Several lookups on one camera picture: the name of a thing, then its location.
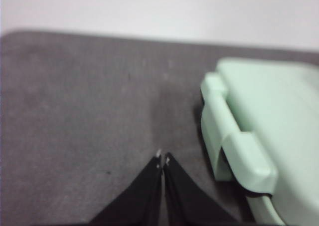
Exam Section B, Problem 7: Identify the pale green hinged grill cover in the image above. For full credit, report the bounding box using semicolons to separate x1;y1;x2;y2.
215;57;319;226

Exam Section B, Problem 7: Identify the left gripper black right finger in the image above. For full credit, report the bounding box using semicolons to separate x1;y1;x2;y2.
162;152;238;226

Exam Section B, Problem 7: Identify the pale green appliance base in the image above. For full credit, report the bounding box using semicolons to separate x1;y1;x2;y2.
199;71;286;226

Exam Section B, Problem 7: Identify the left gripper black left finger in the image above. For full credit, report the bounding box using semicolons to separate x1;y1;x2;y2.
89;155;163;226

